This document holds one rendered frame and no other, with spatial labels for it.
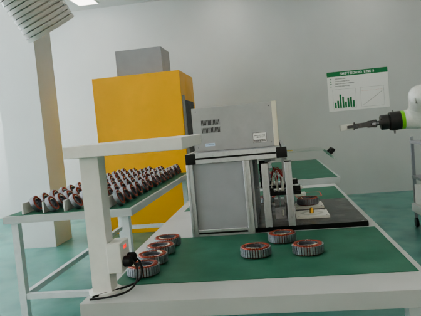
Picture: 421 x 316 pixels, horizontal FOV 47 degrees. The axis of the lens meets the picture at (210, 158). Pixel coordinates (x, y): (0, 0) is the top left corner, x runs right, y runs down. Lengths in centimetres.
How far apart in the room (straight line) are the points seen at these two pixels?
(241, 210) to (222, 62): 572
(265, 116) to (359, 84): 560
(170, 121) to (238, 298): 462
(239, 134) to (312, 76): 551
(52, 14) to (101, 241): 68
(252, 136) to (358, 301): 104
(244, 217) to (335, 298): 83
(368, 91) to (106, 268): 659
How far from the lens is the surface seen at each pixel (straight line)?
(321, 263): 164
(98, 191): 148
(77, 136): 824
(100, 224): 149
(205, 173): 210
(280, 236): 190
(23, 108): 597
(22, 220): 349
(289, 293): 140
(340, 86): 769
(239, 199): 210
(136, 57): 629
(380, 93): 779
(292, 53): 768
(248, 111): 220
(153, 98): 593
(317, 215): 226
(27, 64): 597
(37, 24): 152
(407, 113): 254
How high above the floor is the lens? 122
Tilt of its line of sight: 4 degrees down
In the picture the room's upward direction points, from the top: 5 degrees counter-clockwise
